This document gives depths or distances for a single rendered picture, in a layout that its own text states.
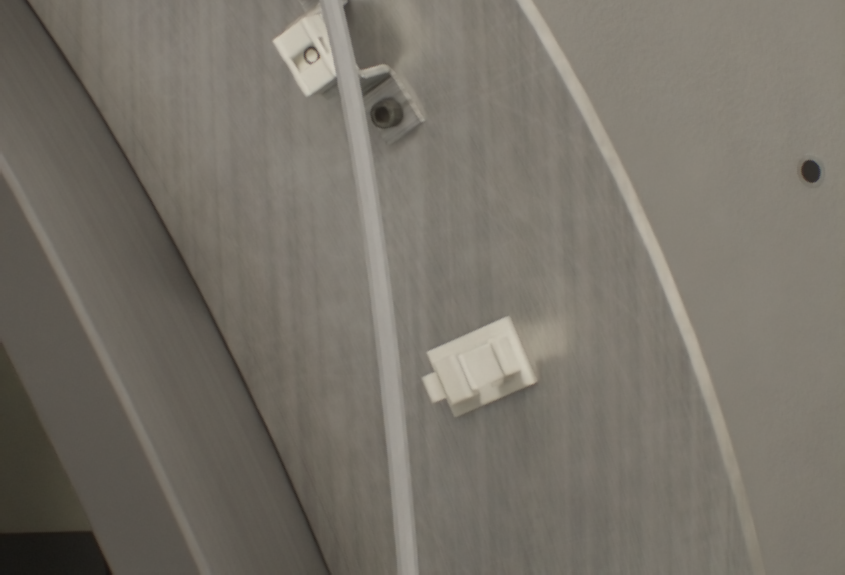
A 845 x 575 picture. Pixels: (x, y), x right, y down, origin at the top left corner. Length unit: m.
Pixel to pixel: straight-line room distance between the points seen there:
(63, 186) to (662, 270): 0.14
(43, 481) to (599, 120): 5.60
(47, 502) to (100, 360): 5.58
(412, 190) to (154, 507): 0.09
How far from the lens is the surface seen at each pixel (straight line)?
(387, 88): 1.04
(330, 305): 1.06
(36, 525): 6.62
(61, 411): 1.05
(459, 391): 1.04
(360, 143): 1.01
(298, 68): 1.03
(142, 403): 1.04
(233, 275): 1.07
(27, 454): 6.60
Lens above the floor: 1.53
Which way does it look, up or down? 9 degrees down
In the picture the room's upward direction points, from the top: 3 degrees counter-clockwise
